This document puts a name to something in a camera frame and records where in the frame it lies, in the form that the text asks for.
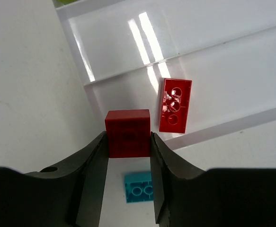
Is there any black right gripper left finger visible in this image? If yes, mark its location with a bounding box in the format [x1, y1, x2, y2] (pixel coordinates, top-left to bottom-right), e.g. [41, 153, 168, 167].
[0, 132, 108, 227]

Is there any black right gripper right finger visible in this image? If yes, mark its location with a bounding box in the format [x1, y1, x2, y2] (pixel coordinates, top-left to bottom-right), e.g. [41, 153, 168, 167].
[150, 133, 276, 227]

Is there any small red lego brick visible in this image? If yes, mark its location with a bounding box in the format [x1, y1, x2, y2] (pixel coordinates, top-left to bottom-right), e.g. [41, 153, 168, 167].
[105, 109, 151, 158]

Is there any long red lego brick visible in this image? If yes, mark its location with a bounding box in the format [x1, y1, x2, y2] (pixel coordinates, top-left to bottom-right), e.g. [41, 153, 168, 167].
[159, 78, 192, 133]

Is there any green lego brick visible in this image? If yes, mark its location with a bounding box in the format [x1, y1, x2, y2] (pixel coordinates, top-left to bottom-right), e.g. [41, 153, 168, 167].
[53, 0, 77, 8]

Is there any teal long lego brick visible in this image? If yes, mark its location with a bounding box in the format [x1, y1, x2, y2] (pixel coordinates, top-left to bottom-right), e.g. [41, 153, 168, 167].
[124, 172, 153, 203]

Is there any white three-compartment tray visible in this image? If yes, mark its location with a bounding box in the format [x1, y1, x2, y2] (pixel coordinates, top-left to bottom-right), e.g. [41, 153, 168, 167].
[56, 0, 276, 149]

